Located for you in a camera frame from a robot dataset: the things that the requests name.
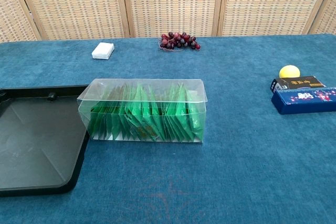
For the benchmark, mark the clear plastic box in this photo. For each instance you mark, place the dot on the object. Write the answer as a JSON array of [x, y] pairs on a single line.
[[147, 90]]

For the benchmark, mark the black plastic tray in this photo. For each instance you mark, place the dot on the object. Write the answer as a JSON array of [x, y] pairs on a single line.
[[34, 134]]

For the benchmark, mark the red grape bunch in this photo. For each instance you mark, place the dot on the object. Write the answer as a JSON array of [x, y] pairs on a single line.
[[178, 40]]

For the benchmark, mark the white small box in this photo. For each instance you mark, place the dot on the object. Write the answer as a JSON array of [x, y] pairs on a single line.
[[103, 51]]

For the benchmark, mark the blue tablecloth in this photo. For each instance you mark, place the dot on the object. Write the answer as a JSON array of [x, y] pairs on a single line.
[[236, 169]]

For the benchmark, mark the yellow ball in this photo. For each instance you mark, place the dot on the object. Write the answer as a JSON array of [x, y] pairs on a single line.
[[289, 71]]

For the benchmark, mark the black box gold print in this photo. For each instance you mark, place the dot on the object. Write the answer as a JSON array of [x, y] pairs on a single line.
[[296, 83]]

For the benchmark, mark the dark blue long box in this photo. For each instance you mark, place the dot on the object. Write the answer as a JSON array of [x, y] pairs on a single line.
[[304, 102]]

